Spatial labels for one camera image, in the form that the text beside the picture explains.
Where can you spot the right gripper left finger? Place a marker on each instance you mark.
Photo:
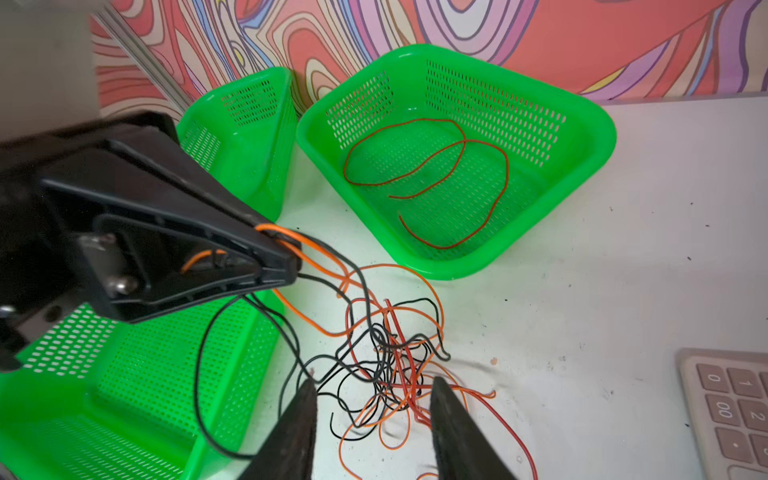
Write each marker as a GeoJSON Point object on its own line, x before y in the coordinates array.
{"type": "Point", "coordinates": [288, 451]}

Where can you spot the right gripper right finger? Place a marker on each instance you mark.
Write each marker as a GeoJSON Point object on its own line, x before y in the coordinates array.
{"type": "Point", "coordinates": [461, 450]}

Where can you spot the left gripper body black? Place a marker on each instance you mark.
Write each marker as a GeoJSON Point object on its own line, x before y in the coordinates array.
{"type": "Point", "coordinates": [33, 271]}

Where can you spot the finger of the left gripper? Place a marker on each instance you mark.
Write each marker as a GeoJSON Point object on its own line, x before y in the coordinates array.
{"type": "Point", "coordinates": [147, 232]}

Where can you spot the green basket front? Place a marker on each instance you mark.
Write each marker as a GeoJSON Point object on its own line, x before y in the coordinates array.
{"type": "Point", "coordinates": [100, 399]}

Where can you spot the green basket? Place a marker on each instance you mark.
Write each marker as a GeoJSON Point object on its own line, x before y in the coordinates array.
{"type": "Point", "coordinates": [242, 134]}
{"type": "Point", "coordinates": [447, 159]}
{"type": "Point", "coordinates": [100, 399]}

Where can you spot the green basket back left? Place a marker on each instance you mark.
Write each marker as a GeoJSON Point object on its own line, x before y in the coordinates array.
{"type": "Point", "coordinates": [242, 134]}

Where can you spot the pink white calculator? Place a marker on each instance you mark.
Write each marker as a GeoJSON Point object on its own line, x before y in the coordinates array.
{"type": "Point", "coordinates": [726, 397]}

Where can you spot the green basket back right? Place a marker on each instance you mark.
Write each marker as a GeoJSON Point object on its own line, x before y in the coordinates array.
{"type": "Point", "coordinates": [447, 159]}

